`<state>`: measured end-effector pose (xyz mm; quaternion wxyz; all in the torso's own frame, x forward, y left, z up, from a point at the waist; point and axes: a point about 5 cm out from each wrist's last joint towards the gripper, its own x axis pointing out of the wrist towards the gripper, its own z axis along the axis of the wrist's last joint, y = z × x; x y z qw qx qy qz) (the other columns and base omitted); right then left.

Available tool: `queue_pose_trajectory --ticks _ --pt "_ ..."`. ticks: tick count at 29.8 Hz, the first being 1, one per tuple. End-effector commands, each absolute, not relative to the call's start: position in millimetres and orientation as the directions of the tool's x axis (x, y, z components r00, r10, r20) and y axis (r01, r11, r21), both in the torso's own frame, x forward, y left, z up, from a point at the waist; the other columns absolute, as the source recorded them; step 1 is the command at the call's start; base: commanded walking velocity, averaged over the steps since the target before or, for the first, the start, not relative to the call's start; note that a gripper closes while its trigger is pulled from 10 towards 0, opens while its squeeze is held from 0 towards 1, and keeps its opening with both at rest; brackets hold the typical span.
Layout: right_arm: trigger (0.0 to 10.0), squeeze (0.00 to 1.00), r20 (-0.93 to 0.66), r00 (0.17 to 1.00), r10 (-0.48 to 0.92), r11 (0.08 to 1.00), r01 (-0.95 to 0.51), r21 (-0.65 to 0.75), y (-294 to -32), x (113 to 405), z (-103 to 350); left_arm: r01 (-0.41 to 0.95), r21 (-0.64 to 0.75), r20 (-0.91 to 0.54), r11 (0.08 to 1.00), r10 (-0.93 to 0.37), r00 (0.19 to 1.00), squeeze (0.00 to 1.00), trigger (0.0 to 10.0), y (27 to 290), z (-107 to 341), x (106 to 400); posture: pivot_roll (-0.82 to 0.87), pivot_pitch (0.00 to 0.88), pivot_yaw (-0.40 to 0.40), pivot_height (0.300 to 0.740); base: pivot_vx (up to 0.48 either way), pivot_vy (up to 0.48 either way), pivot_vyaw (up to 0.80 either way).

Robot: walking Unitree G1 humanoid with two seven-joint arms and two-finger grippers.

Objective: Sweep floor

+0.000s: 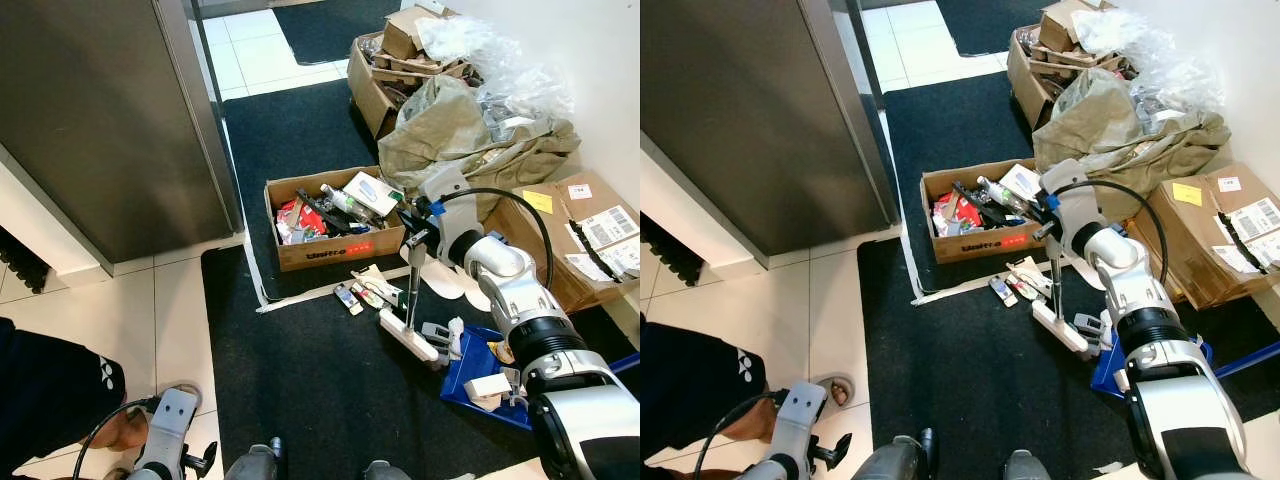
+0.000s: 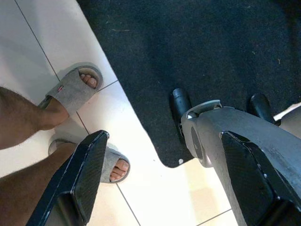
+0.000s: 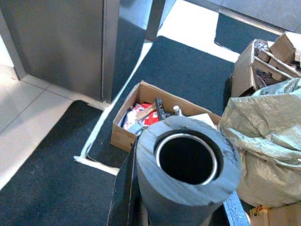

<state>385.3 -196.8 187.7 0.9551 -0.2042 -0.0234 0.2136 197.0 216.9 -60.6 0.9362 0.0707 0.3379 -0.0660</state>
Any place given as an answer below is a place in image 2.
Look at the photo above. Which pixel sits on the large black floor mat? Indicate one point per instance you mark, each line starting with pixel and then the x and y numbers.
pixel 188 47

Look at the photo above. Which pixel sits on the person bare right leg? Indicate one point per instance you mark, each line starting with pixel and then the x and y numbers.
pixel 28 188

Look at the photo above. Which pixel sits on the black robot left foot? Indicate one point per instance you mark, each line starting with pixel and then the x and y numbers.
pixel 181 101

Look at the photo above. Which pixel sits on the black robot right foot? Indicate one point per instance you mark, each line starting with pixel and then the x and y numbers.
pixel 261 108

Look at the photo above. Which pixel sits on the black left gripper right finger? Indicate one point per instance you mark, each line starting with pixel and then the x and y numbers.
pixel 254 179

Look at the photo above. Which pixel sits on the grey robot left leg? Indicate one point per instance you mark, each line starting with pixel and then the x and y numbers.
pixel 235 127

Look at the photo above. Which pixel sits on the black robot foot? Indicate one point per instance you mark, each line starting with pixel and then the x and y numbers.
pixel 181 101
pixel 261 108

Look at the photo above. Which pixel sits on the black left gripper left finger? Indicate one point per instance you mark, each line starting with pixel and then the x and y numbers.
pixel 75 179

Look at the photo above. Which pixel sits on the grey open-toe slipper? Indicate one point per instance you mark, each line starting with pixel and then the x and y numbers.
pixel 70 91
pixel 109 160

